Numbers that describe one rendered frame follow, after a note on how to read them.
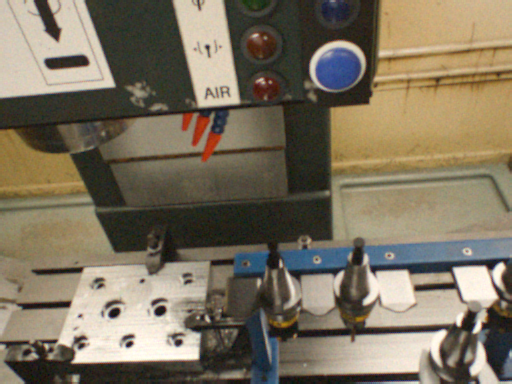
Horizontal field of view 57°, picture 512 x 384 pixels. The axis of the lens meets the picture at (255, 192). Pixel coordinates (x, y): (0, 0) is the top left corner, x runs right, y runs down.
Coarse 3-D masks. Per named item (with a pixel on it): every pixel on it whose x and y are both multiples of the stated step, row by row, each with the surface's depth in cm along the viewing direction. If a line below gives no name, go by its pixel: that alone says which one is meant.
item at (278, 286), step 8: (280, 264) 63; (272, 272) 63; (280, 272) 63; (288, 272) 66; (264, 280) 66; (272, 280) 64; (280, 280) 64; (288, 280) 65; (264, 288) 67; (272, 288) 65; (280, 288) 65; (288, 288) 66; (272, 296) 66; (280, 296) 66; (288, 296) 66
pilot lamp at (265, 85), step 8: (256, 80) 32; (264, 80) 32; (272, 80) 32; (256, 88) 32; (264, 88) 32; (272, 88) 32; (280, 88) 32; (256, 96) 33; (264, 96) 32; (272, 96) 32
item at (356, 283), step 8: (352, 264) 62; (360, 264) 62; (368, 264) 63; (344, 272) 65; (352, 272) 63; (360, 272) 62; (368, 272) 63; (344, 280) 65; (352, 280) 64; (360, 280) 63; (368, 280) 64; (344, 288) 66; (352, 288) 65; (360, 288) 64; (368, 288) 65; (352, 296) 66; (360, 296) 65
